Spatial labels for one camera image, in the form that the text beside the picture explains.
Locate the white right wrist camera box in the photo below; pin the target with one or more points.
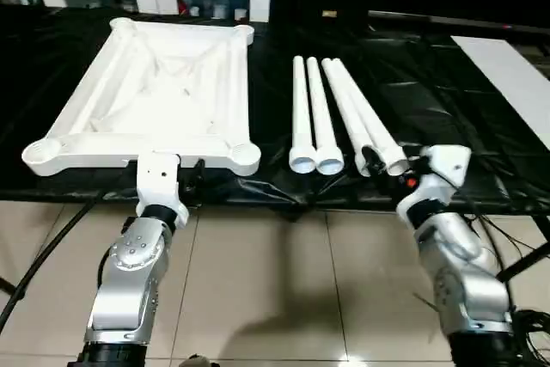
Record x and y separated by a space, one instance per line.
445 169

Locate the white plastic table leg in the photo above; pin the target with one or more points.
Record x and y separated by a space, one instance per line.
348 113
365 109
322 118
301 118

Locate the dark horizontal rail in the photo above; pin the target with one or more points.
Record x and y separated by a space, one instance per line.
464 21

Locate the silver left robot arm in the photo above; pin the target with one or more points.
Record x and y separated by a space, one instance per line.
129 281

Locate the black plastic mat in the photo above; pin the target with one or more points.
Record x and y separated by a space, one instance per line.
447 100

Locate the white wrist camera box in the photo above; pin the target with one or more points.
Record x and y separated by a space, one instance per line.
159 182
445 169

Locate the white flat panel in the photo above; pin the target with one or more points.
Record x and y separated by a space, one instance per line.
516 75

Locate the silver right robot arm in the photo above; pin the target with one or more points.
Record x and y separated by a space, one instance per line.
460 272

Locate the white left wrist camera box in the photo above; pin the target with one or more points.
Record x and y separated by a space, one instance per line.
159 182

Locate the white plastic table top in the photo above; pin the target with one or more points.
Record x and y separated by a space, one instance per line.
155 100

